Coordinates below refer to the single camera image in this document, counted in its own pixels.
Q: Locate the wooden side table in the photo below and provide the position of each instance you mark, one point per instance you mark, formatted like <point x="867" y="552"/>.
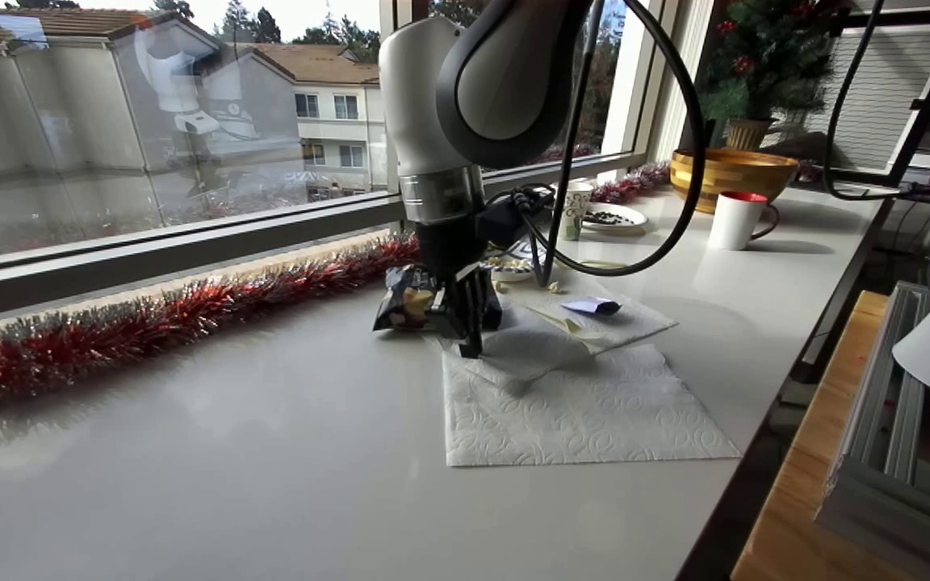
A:
<point x="790" y="541"/>

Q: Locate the black snack bag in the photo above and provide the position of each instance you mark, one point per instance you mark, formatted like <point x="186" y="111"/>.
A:
<point x="409" y="297"/>

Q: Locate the white plate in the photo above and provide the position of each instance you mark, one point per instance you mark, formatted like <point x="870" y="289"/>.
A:
<point x="615" y="220"/>

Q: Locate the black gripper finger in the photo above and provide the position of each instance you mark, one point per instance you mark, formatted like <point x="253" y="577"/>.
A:
<point x="480" y="310"/>
<point x="459" y="310"/>

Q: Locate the potted christmas tree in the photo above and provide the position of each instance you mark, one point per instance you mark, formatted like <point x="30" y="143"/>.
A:
<point x="765" y="56"/>

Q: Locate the grey metal frame box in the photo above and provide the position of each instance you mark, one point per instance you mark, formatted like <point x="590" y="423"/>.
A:
<point x="880" y="485"/>

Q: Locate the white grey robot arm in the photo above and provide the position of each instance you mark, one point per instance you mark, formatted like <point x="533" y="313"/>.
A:
<point x="490" y="94"/>

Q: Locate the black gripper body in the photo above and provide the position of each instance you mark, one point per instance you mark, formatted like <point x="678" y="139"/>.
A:
<point x="451" y="247"/>

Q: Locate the red silver tinsel garland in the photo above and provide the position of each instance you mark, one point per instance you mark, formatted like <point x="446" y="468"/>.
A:
<point x="52" y="354"/>

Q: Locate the white paper napkin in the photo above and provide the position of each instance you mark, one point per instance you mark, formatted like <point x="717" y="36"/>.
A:
<point x="542" y="337"/>
<point x="606" y="411"/>

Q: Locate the golden wooden bowl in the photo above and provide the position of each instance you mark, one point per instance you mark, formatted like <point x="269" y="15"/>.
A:
<point x="745" y="169"/>

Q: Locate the white mug red rim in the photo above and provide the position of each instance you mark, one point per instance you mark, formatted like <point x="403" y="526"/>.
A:
<point x="741" y="217"/>

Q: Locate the white cylindrical cup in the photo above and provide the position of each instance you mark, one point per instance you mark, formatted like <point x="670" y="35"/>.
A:
<point x="577" y="209"/>

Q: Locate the small blue packet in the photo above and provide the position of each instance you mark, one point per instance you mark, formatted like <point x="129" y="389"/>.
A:
<point x="593" y="306"/>

